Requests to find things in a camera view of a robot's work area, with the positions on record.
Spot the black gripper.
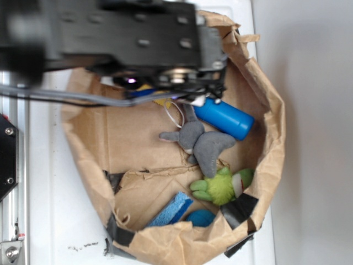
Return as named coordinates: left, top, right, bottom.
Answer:
left=85, top=16, right=229, bottom=102

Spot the yellow cloth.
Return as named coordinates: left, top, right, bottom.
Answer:
left=136, top=84, right=172, bottom=109

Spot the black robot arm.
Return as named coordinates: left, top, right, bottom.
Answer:
left=1, top=1, right=226, bottom=107

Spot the blue plastic bottle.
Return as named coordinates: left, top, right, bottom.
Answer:
left=194, top=98, right=255, bottom=141

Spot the grey plush toy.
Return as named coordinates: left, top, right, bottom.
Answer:
left=159, top=104, right=236, bottom=178

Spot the green plush toy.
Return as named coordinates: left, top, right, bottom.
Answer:
left=190, top=167, right=255, bottom=206

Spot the brown paper bag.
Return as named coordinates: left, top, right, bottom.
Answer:
left=62, top=12, right=286, bottom=264

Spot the blue sponge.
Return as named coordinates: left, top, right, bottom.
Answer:
left=146, top=192, right=194, bottom=227

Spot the blue ball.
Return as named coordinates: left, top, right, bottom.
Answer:
left=185, top=209, right=216, bottom=227

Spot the grey sleeved cable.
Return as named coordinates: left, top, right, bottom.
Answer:
left=0, top=84, right=194, bottom=108

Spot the black metal bracket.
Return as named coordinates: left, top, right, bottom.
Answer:
left=0, top=114, right=18, bottom=202

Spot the aluminium frame rail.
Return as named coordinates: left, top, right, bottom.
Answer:
left=1, top=96, right=29, bottom=264

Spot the silver corner bracket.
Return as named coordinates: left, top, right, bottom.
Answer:
left=1, top=241, right=25, bottom=265

